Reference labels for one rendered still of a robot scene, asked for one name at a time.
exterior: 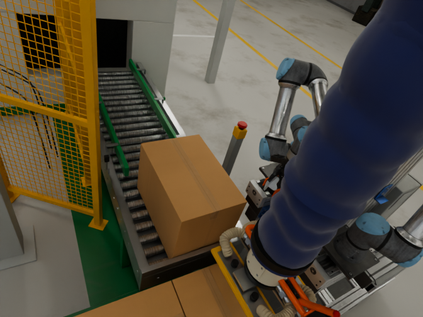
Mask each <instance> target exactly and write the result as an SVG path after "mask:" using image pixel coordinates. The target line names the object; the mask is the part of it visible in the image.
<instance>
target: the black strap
mask: <svg viewBox="0 0 423 317"><path fill-rule="evenodd" d="M259 220H260V219H259ZM259 220H258V221H257V223H256V225H255V227H254V228H253V230H252V233H251V243H252V247H253V249H254V252H255V254H256V255H257V257H258V258H259V260H260V261H261V262H262V263H263V264H264V265H265V266H266V267H268V268H269V269H271V270H273V271H274V272H277V273H279V274H282V275H299V274H302V273H304V272H305V271H306V270H307V269H308V268H309V267H310V266H311V265H312V264H313V262H314V260H315V259H314V260H313V261H312V262H310V263H309V264H308V265H306V266H304V267H301V268H298V269H290V268H287V267H284V266H282V265H280V264H277V263H276V262H275V261H274V260H273V259H272V258H271V257H270V256H269V255H268V254H267V252H266V251H265V249H264V248H263V245H262V243H261V241H260V239H259V234H258V223H259Z"/></svg>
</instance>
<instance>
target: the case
mask: <svg viewBox="0 0 423 317"><path fill-rule="evenodd" d="M137 188H138V190H139V193H140V195H141V197H142V199H143V201H144V204H145V206H146V208H147V211H148V212H149V215H150V217H151V220H152V222H153V224H154V226H155V228H156V231H157V233H158V236H159V238H160V239H161V242H162V244H163V247H164V249H165V251H166V253H167V256H168V258H169V259H171V258H174V257H177V256H180V255H183V254H186V253H189V252H192V251H195V250H198V249H201V248H204V247H207V246H210V245H213V244H216V243H219V240H220V236H221V235H222V233H224V232H225V231H226V230H229V229H230V228H234V227H235V226H236V224H237V222H238V220H239V218H240V216H241V214H242V212H243V210H244V208H245V206H246V204H247V201H246V199H245V197H244V196H243V195H242V193H241V192H240V191H239V189H238V188H237V186H236V185H235V184H234V182H233V181H232V180H231V178H230V177H229V176H228V174H227V173H226V171H225V170H224V168H223V167H222V166H221V164H220V163H219V161H218V160H217V159H216V157H215V156H214V154H213V153H212V151H211V150H210V149H209V148H208V146H207V145H206V143H205V142H204V141H203V139H202V137H200V135H191V136H183V137H179V138H171V139H167V140H159V141H154V142H146V143H141V147H140V161H139V169H138V183H137Z"/></svg>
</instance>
